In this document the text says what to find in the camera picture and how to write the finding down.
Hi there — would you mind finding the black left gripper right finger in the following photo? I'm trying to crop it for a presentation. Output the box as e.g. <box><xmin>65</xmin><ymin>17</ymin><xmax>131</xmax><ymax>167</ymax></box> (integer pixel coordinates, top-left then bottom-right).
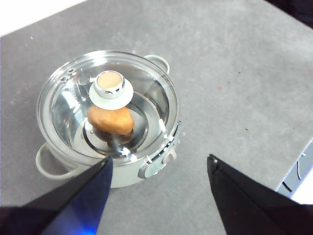
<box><xmin>206</xmin><ymin>153</ymin><xmax>313</xmax><ymax>235</ymax></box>

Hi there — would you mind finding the brown potato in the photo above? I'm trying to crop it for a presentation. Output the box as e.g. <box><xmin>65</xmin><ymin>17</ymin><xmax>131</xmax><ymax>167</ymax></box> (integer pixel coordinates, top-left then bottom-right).
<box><xmin>87</xmin><ymin>105</ymin><xmax>135</xmax><ymax>136</ymax></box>

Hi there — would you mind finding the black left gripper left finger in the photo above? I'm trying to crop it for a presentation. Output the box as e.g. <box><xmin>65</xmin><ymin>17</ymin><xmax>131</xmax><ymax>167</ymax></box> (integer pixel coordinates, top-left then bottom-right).
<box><xmin>0</xmin><ymin>156</ymin><xmax>114</xmax><ymax>235</ymax></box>

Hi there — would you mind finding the glass lid with green knob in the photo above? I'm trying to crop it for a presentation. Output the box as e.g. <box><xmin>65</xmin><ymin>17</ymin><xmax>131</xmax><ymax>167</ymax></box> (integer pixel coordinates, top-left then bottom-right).
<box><xmin>36</xmin><ymin>50</ymin><xmax>179</xmax><ymax>162</ymax></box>

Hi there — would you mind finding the pale green electric pot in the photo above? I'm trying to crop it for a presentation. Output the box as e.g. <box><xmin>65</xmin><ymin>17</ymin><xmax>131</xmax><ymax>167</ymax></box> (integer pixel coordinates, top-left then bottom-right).
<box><xmin>35</xmin><ymin>50</ymin><xmax>182</xmax><ymax>189</ymax></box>

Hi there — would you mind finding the pale grey base panel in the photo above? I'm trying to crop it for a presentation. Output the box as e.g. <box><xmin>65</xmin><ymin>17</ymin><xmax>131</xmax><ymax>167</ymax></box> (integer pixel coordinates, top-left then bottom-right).
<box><xmin>275</xmin><ymin>137</ymin><xmax>313</xmax><ymax>205</ymax></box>

